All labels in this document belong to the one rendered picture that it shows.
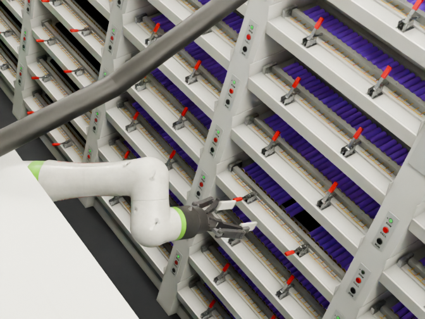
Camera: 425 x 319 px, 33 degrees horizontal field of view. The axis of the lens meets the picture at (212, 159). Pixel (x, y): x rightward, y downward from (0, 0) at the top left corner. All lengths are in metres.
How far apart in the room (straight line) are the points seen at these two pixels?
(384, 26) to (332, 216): 0.59
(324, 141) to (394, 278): 0.43
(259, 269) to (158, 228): 0.71
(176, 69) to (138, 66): 1.82
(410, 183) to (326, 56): 0.44
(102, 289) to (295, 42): 1.53
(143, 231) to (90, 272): 1.18
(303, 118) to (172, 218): 0.53
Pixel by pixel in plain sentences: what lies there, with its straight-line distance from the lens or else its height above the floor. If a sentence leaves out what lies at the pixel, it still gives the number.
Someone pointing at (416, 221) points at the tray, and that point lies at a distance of 1.93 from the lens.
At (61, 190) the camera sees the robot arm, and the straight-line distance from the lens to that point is 1.97.
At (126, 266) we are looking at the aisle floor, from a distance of 3.12.
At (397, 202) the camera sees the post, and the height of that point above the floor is 1.16.
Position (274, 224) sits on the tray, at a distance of 2.34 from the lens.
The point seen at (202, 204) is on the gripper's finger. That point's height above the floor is 0.91.
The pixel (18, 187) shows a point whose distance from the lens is 0.74.
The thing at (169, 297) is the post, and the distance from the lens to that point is 2.93.
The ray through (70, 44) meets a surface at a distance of 3.39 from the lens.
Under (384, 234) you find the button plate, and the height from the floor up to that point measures 1.06.
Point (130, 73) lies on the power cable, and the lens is 0.77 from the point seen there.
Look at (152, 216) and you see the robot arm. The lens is 1.84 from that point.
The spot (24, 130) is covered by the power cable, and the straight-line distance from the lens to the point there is 0.74.
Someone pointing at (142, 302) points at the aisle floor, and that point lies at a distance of 3.00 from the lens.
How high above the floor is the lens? 2.20
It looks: 35 degrees down
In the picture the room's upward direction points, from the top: 18 degrees clockwise
